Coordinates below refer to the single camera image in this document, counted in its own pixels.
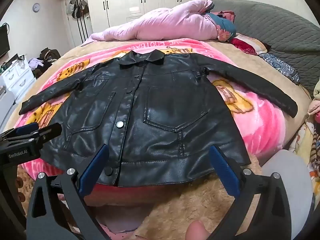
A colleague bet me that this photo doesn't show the blue patterned cloth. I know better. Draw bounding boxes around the blue patterned cloth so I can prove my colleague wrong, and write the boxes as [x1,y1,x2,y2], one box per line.
[259,52,300,85]

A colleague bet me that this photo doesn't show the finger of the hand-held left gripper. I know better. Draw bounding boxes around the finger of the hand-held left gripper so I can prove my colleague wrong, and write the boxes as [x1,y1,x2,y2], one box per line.
[35,123,63,141]
[14,123,39,137]

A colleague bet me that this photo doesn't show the white drawer cabinet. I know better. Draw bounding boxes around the white drawer cabinet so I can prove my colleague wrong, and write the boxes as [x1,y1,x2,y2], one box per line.
[0,54,37,103]

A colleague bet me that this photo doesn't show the teal floral pillow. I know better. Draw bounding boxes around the teal floral pillow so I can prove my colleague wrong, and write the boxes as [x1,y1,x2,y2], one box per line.
[205,11,237,42]

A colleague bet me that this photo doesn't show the cartoon printed quilt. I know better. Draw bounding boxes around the cartoon printed quilt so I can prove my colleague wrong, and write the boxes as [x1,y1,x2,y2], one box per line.
[289,120,320,189]

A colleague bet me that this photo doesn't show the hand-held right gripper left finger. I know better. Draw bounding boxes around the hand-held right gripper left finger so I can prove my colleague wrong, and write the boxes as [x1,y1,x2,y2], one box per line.
[26,144,110,240]

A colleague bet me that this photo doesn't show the white wardrobe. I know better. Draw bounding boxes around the white wardrobe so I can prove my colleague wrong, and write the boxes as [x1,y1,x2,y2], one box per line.
[49,0,195,30]

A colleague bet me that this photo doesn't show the pink cartoon printed blanket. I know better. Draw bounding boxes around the pink cartoon printed blanket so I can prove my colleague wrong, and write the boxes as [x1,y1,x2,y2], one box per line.
[14,41,287,188]

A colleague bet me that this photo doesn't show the grey quilted headboard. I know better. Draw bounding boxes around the grey quilted headboard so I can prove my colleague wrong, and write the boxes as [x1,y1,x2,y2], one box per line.
[205,0,320,98]

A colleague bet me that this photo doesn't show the black leather jacket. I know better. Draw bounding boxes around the black leather jacket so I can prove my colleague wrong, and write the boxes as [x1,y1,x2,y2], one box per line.
[19,50,298,187]

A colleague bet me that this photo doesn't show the grey rounded panel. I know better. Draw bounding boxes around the grey rounded panel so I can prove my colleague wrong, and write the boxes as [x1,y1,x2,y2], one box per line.
[261,149,314,240]

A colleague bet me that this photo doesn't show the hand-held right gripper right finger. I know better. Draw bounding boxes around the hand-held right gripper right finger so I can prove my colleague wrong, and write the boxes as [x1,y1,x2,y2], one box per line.
[207,145,292,240]

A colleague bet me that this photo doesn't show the black television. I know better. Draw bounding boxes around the black television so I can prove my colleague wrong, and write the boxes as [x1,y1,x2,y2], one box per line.
[0,23,11,58]

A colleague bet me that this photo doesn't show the pile of clothes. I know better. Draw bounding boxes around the pile of clothes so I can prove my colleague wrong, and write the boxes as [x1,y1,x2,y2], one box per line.
[28,47,62,79]

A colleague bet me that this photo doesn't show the person's right hand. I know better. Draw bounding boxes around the person's right hand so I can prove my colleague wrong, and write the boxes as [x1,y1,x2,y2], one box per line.
[186,220,212,240]

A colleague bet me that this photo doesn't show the red patterned pillow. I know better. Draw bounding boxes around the red patterned pillow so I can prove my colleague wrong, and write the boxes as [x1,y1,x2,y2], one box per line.
[229,34,272,56]

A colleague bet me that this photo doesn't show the pink quilt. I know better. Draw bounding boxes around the pink quilt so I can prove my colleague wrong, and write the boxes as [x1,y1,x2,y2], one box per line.
[82,0,220,46]

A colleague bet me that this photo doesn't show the hanging bags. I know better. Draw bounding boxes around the hanging bags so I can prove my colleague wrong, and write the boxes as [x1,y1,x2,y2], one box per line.
[69,0,90,43]

